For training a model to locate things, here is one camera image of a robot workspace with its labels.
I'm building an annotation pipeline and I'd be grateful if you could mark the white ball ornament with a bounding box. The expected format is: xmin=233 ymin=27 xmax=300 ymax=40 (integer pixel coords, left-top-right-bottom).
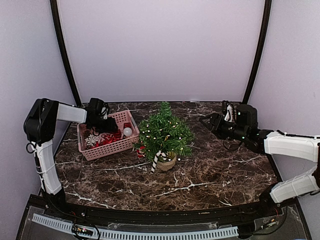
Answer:
xmin=123 ymin=127 xmax=133 ymax=137

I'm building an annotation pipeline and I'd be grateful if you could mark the fairy light string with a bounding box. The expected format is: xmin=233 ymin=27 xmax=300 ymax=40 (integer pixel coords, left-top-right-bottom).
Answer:
xmin=139 ymin=111 xmax=193 ymax=161

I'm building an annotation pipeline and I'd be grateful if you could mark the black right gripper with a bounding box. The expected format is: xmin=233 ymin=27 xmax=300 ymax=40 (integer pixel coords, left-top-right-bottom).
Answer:
xmin=199 ymin=112 xmax=248 ymax=142

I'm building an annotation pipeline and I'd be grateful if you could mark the red white candy cane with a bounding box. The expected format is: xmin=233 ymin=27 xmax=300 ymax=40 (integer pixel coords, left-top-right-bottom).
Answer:
xmin=150 ymin=150 xmax=167 ymax=174

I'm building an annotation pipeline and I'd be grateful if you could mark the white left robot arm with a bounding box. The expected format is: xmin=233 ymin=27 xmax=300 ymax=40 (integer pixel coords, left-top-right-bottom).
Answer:
xmin=23 ymin=98 xmax=118 ymax=196

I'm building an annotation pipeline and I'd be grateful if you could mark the white snowflake ornament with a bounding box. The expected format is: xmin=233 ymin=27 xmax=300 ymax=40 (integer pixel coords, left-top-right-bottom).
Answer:
xmin=84 ymin=134 xmax=100 ymax=148

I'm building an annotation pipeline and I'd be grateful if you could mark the white slotted cable duct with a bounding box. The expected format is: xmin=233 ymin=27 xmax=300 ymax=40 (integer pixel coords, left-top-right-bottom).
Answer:
xmin=31 ymin=213 xmax=239 ymax=240

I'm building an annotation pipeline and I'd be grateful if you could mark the pink plastic basket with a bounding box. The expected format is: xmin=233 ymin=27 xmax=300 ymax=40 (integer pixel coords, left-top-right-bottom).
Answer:
xmin=77 ymin=110 xmax=140 ymax=161

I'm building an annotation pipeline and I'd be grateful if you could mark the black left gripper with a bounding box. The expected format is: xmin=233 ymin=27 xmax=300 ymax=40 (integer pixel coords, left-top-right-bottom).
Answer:
xmin=90 ymin=116 xmax=117 ymax=133

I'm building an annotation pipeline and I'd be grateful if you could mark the red santa ornament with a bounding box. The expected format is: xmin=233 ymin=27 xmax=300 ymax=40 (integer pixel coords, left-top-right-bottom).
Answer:
xmin=136 ymin=145 xmax=146 ymax=159

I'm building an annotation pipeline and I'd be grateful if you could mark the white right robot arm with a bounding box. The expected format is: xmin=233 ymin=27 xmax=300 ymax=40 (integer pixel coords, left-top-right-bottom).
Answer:
xmin=199 ymin=101 xmax=320 ymax=217

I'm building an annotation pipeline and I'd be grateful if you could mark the beige tree pot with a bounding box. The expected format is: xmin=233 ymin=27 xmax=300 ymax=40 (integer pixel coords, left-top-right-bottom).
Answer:
xmin=156 ymin=155 xmax=177 ymax=171

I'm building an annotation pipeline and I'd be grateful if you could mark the small green christmas tree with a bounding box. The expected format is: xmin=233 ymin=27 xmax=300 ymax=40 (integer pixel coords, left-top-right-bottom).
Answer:
xmin=134 ymin=102 xmax=195 ymax=162

